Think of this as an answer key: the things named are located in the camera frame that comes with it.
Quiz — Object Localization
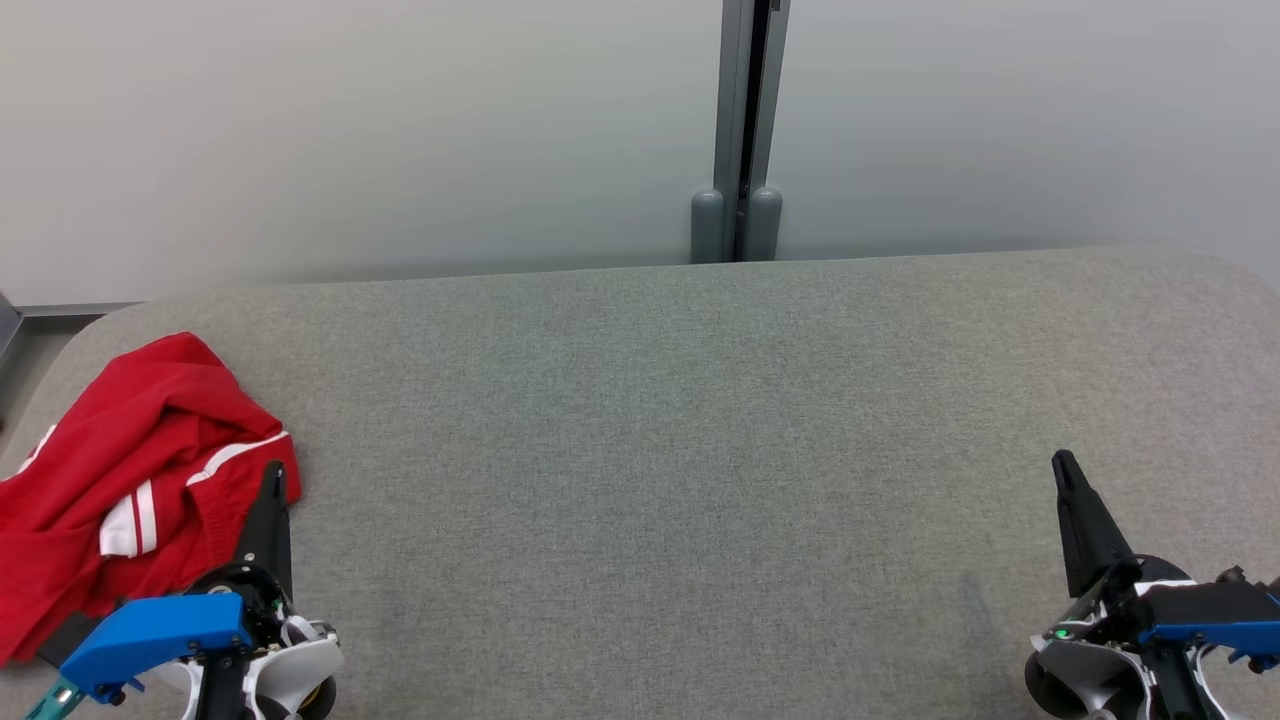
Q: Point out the red shorts with white stripe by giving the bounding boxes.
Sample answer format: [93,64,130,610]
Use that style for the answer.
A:
[55,332,303,601]

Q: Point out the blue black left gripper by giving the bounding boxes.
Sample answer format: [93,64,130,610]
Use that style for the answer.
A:
[58,460,347,720]

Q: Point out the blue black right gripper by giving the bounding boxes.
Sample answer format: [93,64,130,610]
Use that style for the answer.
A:
[1025,450,1280,720]

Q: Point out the grey metal partition post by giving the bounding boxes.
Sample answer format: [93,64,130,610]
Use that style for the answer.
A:
[689,0,792,265]

